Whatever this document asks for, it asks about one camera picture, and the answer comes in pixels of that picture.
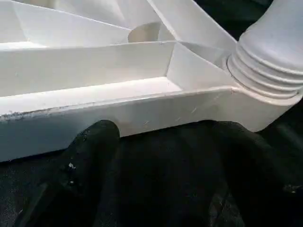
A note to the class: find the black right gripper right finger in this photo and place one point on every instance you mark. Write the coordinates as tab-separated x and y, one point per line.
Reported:
265	184

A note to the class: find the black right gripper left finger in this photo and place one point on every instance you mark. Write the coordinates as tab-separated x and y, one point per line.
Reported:
78	177

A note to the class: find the white plastic table top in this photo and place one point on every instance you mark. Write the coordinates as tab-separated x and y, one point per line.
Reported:
94	71

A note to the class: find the white plastic table leg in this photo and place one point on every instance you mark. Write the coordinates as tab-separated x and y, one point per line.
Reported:
274	47

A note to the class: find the black mat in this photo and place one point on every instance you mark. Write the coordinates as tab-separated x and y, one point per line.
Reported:
165	177

